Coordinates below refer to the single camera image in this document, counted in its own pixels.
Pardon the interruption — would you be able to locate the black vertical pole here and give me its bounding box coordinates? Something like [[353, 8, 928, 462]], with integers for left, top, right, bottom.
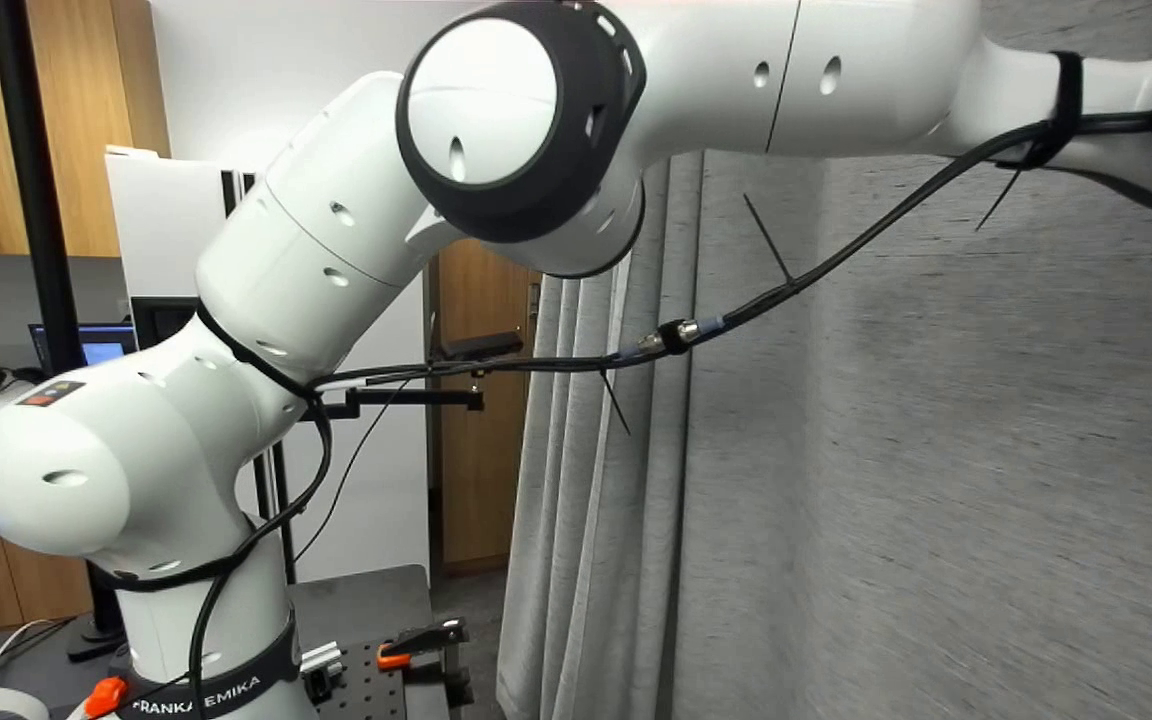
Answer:
[[0, 0, 88, 381]]

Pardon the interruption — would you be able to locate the grey fabric curtain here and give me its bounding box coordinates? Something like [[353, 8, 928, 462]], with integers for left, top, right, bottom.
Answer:
[[492, 135, 1152, 720]]

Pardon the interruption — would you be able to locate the silver metal clamp piece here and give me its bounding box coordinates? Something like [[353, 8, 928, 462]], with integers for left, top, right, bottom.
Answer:
[[296, 641, 349, 680]]

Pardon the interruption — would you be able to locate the wooden wall cabinet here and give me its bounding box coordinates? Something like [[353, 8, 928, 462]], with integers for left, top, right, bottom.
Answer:
[[0, 0, 176, 264]]

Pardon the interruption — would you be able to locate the black perforated workbench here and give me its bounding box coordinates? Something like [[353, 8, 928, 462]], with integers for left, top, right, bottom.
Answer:
[[291, 637, 475, 720]]

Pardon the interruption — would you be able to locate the wooden door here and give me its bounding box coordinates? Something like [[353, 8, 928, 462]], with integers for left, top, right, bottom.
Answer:
[[422, 237, 544, 580]]

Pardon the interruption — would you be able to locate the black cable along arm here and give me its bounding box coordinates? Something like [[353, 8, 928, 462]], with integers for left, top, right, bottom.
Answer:
[[181, 44, 1152, 720]]

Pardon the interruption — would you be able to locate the orange-handled black clamp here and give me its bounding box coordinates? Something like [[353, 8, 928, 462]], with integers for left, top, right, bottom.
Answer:
[[74, 674, 137, 720], [372, 613, 470, 680]]

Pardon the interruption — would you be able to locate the open laptop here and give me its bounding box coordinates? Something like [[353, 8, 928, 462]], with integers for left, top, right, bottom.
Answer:
[[23, 317, 145, 375]]

